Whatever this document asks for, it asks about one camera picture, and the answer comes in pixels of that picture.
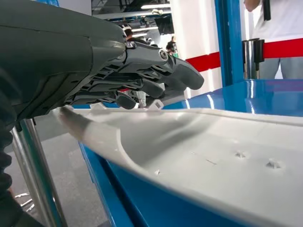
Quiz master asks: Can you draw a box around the blue metal shelf rack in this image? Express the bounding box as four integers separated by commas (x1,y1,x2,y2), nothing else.
36,0,303,227

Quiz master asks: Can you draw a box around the person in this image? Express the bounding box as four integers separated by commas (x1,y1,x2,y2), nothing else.
244,0,303,79
165,36,179,59
122,25,148,44

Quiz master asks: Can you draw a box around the black hanging monitor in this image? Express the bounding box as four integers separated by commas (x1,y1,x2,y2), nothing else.
155,15,175,35

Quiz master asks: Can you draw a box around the red barrier belt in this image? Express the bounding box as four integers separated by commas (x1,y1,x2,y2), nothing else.
185,37,303,73

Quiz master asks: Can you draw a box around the chrome tube frame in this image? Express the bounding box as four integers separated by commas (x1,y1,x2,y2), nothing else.
11,118,68,227

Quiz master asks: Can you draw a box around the chrome barrier stanchion post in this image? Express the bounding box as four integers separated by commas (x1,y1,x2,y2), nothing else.
243,38,265,79

